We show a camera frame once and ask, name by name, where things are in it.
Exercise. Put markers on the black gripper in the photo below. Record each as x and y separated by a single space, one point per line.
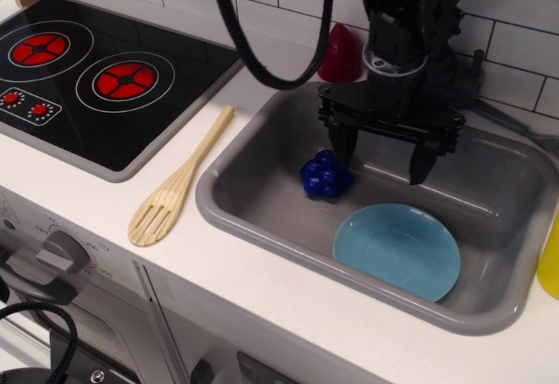
411 107

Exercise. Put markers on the blue toy blueberries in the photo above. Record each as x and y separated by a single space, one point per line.
325 176

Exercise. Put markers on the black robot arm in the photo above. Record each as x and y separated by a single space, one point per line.
406 35

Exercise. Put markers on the light blue plate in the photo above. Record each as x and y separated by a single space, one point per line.
402 246

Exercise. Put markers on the grey plastic sink basin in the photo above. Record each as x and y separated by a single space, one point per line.
496 196

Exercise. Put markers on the red conical toy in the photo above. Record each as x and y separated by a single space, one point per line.
342 62

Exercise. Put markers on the dark grey faucet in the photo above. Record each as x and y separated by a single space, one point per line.
507 52

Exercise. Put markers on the yellow bottle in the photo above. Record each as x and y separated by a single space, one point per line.
547 268

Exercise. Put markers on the wooden slotted spatula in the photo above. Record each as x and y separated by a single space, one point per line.
158 214

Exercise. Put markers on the black toy stove top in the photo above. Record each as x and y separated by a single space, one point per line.
100 91

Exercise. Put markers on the grey oven knob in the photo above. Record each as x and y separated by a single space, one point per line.
63 253

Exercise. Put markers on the grey oven door handle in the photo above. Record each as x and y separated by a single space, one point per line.
36 276

